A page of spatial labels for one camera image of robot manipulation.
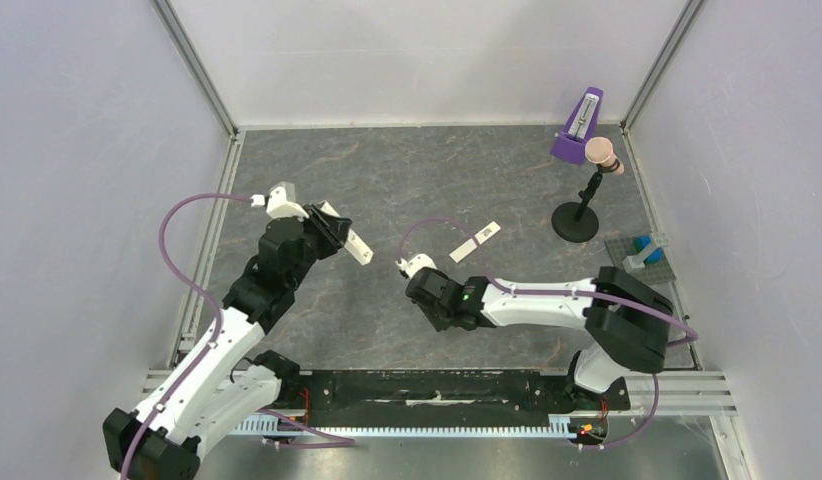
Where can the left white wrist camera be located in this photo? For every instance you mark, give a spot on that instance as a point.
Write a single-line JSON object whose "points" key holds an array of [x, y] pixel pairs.
{"points": [[280, 202]]}

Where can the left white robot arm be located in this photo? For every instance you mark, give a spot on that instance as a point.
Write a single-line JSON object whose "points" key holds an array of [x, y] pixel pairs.
{"points": [[168, 434]]}

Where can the white slotted cable duct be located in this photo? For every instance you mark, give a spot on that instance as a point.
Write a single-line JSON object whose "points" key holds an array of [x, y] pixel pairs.
{"points": [[556, 427]]}

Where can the purple metronome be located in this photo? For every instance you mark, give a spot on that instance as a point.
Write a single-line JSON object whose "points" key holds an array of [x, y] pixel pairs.
{"points": [[570, 142]]}

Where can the white remote control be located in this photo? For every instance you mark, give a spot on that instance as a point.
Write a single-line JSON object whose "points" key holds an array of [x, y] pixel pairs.
{"points": [[354, 244]]}

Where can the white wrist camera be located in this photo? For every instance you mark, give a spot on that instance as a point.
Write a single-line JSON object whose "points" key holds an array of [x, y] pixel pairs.
{"points": [[409, 267], [280, 202]]}

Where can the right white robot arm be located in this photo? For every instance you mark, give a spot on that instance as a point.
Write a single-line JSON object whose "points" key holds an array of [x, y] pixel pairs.
{"points": [[622, 315]]}

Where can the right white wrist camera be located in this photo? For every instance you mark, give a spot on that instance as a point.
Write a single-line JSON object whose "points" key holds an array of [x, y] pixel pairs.
{"points": [[409, 267]]}

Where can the white remote battery cover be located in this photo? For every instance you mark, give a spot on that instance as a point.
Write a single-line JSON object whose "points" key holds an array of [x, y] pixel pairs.
{"points": [[470, 245]]}

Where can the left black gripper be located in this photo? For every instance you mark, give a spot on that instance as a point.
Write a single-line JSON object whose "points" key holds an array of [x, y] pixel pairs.
{"points": [[330, 223]]}

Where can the black stand with pink head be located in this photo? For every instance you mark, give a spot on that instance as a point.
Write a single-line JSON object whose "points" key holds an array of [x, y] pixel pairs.
{"points": [[576, 222]]}

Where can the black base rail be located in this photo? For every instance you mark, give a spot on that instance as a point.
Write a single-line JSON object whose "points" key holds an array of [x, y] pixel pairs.
{"points": [[433, 398]]}

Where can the grey brick baseplate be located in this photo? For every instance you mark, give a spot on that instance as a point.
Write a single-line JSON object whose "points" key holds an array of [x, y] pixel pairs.
{"points": [[658, 269]]}

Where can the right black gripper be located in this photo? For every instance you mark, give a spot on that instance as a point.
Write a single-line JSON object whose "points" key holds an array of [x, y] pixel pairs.
{"points": [[419, 289]]}

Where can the blue and grey bricks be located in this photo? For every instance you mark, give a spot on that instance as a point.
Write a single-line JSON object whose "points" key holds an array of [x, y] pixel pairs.
{"points": [[649, 245]]}

